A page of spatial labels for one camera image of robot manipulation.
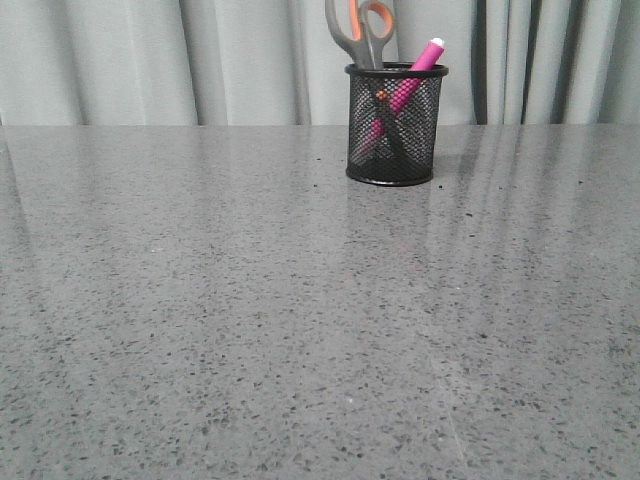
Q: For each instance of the white curtain backdrop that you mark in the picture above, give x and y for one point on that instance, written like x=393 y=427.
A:
x=275 y=63

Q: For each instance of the grey orange scissors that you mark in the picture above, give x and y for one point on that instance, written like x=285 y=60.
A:
x=372 y=25

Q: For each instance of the pink highlighter pen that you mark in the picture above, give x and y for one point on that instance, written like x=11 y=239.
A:
x=392 y=104

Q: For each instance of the black mesh pen cup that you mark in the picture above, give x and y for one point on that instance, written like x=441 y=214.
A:
x=419 y=120

